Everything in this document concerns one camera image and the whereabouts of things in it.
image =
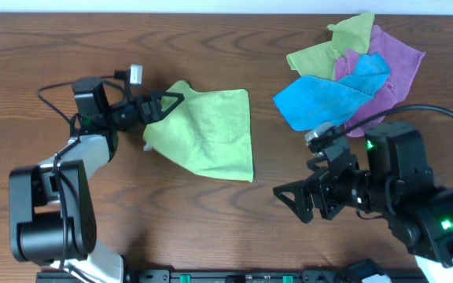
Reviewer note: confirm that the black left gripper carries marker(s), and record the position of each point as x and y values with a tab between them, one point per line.
148	108

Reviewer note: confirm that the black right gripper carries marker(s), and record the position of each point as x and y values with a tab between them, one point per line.
322	192

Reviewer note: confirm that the light green microfiber cloth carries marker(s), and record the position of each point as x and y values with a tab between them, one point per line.
209	133

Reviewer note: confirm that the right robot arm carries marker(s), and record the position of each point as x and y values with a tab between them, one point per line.
398	186

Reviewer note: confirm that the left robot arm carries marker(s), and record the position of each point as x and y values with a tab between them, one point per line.
51	215

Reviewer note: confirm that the blue microfiber cloth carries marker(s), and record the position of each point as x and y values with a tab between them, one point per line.
310	101

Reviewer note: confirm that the olive green microfiber cloth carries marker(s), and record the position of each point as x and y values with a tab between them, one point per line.
319	60

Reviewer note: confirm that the purple microfiber cloth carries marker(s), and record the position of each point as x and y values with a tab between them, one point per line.
403	61

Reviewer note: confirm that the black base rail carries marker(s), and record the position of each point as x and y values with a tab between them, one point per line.
364	271

